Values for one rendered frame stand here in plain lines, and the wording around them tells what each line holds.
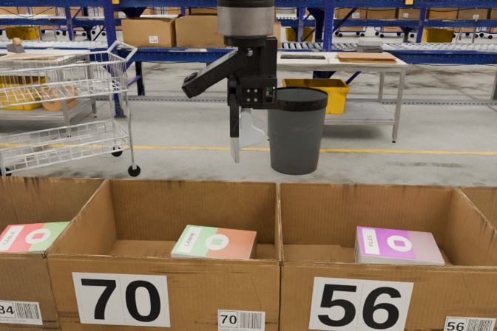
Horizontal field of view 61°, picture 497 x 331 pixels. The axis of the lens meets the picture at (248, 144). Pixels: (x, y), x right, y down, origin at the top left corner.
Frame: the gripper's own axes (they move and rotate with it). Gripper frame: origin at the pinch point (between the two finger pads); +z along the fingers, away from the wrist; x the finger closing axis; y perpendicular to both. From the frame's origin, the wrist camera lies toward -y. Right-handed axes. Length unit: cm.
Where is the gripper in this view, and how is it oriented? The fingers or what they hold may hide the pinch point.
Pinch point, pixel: (233, 149)
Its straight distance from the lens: 75.2
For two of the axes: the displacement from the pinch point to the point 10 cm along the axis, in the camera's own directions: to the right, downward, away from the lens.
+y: 10.0, 0.0, 0.3
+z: -0.1, 9.3, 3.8
